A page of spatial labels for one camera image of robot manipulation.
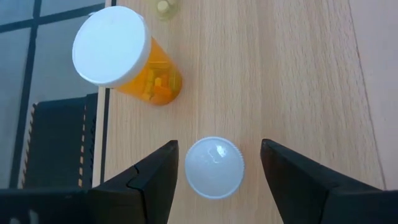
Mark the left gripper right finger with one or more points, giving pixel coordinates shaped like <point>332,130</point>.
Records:
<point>304,199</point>

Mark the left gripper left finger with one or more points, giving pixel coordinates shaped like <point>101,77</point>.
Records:
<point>140,199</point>

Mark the large orange medicine bottle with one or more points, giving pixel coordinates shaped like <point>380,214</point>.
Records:
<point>112,46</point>

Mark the small yellow medicine bottle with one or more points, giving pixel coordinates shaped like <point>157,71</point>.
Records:
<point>164,7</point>

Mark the black hazard-striped floor mat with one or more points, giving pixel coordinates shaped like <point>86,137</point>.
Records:
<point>56,140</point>

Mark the wooden shelf black metal frame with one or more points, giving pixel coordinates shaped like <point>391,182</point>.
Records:
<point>280,77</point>

